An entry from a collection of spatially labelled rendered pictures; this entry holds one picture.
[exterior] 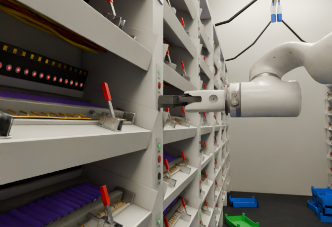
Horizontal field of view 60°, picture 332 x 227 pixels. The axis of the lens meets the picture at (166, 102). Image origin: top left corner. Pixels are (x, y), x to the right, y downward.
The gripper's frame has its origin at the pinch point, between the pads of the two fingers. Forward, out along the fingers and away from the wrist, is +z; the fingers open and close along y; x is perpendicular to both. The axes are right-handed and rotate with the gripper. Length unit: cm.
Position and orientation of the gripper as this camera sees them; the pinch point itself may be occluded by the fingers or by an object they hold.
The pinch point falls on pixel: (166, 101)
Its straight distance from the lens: 74.4
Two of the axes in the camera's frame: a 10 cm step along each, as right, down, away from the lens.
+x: 0.0, -10.0, 0.7
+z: -9.7, 0.2, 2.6
